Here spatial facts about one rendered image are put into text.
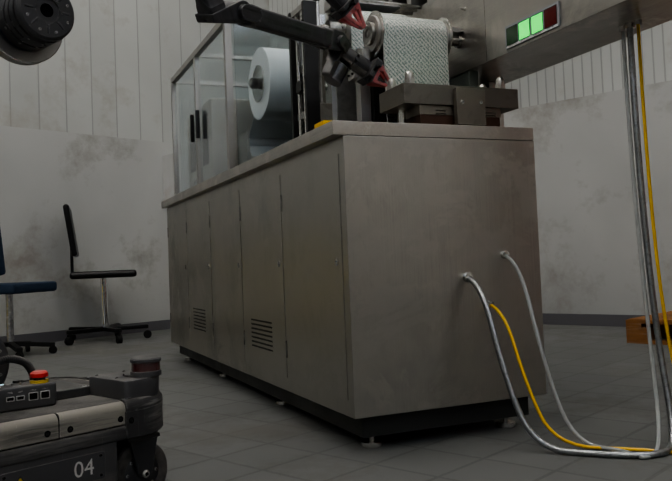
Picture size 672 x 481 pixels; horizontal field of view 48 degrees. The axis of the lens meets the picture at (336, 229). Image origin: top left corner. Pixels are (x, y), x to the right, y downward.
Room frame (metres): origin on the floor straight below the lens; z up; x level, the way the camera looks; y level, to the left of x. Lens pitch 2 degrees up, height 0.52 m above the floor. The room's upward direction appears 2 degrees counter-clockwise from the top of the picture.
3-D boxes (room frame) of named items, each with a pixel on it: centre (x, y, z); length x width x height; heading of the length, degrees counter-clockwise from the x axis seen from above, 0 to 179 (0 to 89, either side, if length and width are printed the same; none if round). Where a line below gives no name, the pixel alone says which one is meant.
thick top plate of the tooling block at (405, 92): (2.34, -0.36, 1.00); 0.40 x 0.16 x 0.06; 113
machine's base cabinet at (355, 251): (3.33, 0.18, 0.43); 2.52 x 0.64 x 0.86; 23
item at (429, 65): (2.44, -0.28, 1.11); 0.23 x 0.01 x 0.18; 113
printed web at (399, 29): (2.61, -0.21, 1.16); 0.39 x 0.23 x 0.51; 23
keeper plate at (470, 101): (2.26, -0.41, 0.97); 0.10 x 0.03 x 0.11; 113
